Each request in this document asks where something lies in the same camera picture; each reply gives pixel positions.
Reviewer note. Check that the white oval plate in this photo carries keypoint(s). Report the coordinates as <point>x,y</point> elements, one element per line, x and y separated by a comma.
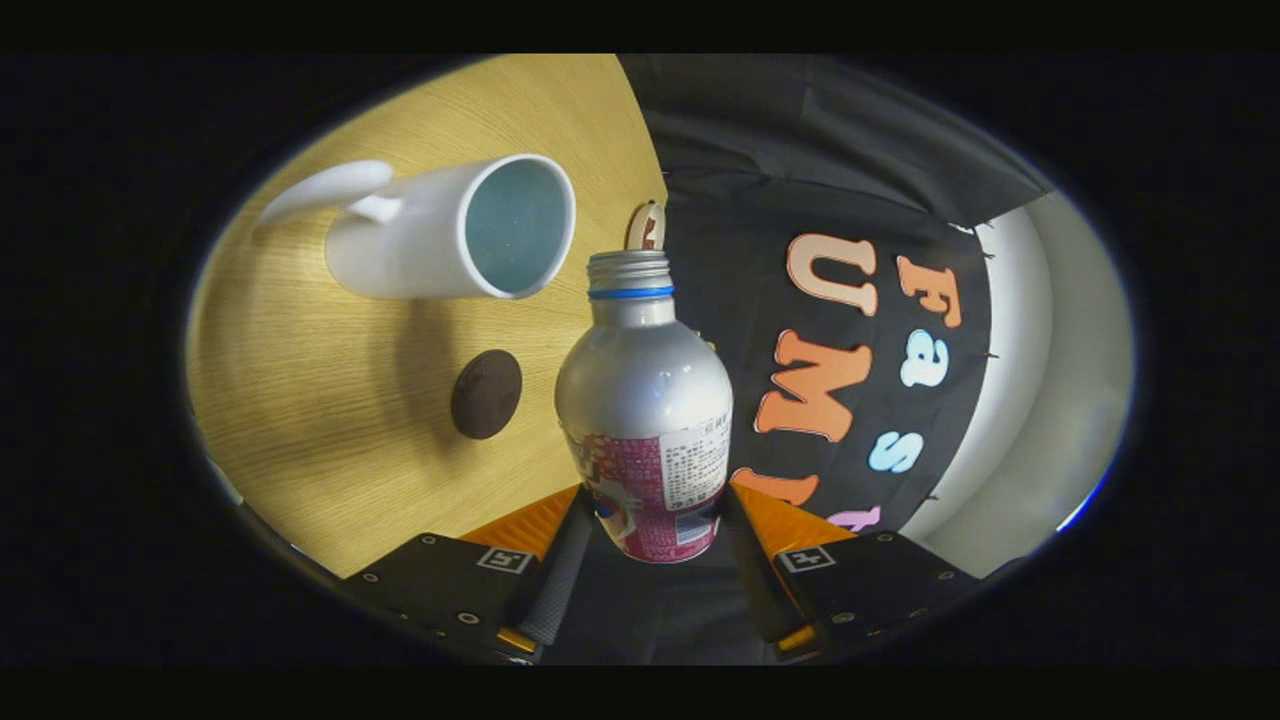
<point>640,225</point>

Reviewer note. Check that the white cup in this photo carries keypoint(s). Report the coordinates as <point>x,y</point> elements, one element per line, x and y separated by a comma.
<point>420,250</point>

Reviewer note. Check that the silver juice bottle red label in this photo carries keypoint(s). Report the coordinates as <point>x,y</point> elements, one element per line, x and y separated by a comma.
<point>645,400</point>

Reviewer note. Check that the dark brown round coaster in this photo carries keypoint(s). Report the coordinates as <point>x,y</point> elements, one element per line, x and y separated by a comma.
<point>486,395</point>

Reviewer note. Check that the wooden table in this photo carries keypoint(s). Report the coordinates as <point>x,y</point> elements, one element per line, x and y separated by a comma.
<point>330,420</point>

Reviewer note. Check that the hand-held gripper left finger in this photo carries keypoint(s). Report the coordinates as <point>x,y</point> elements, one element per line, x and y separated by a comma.
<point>555,590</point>

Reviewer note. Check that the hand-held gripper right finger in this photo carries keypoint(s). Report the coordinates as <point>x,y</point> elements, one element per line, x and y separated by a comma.
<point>755,590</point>

